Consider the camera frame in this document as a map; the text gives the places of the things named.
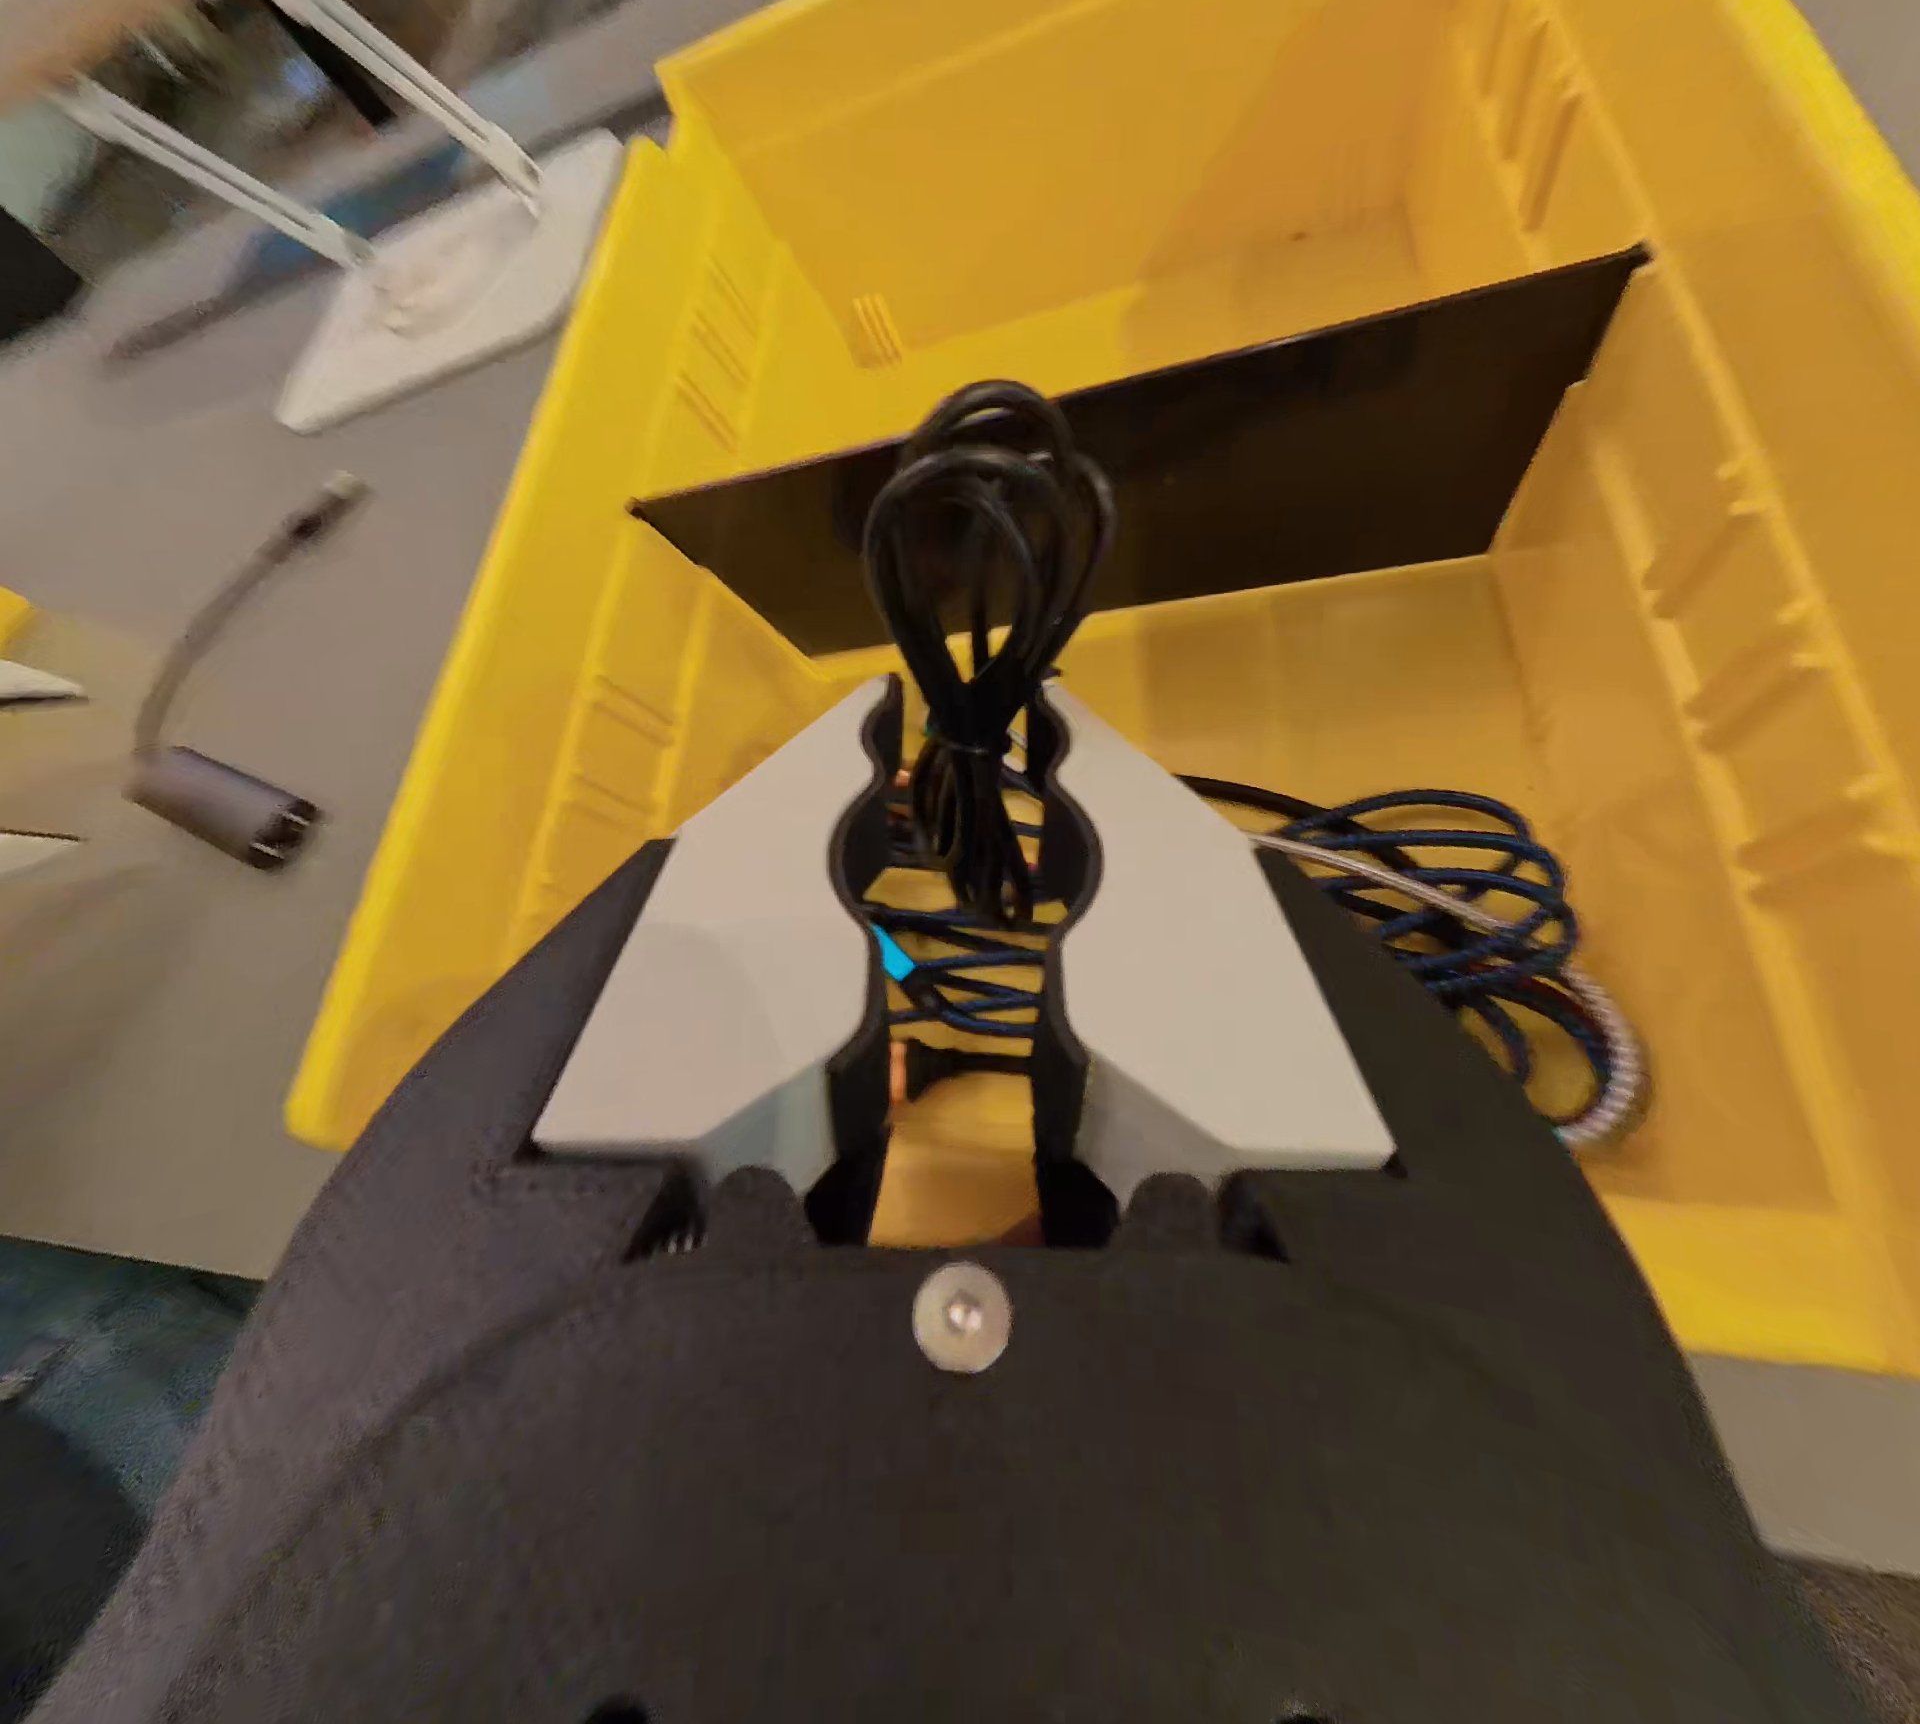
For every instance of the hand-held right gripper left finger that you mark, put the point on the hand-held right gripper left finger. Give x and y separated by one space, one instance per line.
704 992

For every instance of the white stand with clear arms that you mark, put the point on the white stand with clear arms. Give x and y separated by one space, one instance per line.
453 297

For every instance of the black bin divider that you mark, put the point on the black bin divider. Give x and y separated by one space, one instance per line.
1276 467

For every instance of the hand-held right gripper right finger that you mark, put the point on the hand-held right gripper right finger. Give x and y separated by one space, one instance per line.
1217 992

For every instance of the large yellow plastic bin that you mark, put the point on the large yellow plastic bin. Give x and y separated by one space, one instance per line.
1200 103

